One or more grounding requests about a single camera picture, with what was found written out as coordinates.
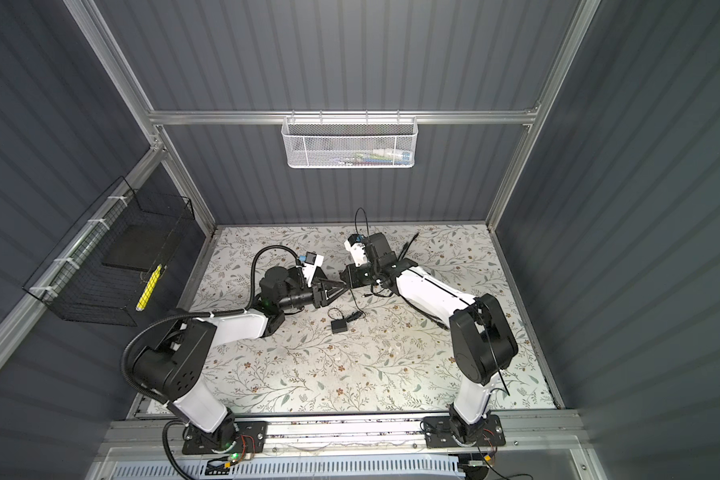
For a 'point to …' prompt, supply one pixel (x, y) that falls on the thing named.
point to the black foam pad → (138, 246)
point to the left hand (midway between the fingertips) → (346, 287)
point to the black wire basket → (102, 269)
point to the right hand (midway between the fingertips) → (345, 277)
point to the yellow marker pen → (148, 287)
